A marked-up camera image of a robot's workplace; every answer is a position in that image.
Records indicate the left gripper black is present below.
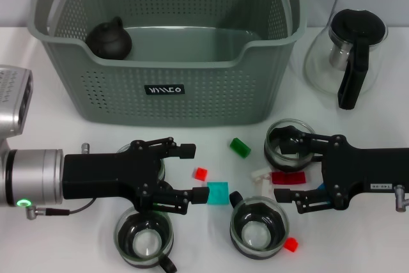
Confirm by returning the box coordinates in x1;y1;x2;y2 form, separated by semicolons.
62;137;210;215

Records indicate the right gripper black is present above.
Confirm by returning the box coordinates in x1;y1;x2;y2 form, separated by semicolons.
274;125;409;215

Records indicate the glass teacup black base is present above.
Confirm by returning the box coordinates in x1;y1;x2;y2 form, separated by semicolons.
114;205;178;273
263;118;317;172
229;191;291;260
114;143;167;191

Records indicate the blue square toy brick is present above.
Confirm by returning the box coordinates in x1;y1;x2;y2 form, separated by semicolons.
315;182;330;205

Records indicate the grey-green perforated storage basket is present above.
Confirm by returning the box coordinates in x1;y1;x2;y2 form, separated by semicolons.
26;0;307;128

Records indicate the dark red flat brick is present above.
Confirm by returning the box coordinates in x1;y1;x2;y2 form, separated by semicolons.
270;171;307;186

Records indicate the small red toy brick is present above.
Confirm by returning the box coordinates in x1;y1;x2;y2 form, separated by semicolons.
283;237;300;253
192;167;209;182

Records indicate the small white toy brick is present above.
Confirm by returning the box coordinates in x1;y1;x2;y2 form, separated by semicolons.
250;167;272;182

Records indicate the teal square flat brick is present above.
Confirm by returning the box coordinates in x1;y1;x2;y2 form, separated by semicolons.
206;181;230;206

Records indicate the long green toy brick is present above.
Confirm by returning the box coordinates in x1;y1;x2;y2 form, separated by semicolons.
229;137;252;159

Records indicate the black clay teapot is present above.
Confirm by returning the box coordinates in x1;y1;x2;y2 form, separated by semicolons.
84;16;133;61

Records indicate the glass teapot black lid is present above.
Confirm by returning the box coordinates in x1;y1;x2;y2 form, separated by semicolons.
303;9;389;110

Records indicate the right gripper cable plug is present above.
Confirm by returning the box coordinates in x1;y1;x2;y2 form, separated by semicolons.
394;184;409;213

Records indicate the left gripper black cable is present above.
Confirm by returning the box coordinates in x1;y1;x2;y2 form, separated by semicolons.
25;143;97;221

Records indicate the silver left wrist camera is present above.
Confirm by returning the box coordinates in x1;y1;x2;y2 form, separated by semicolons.
0;67;34;136

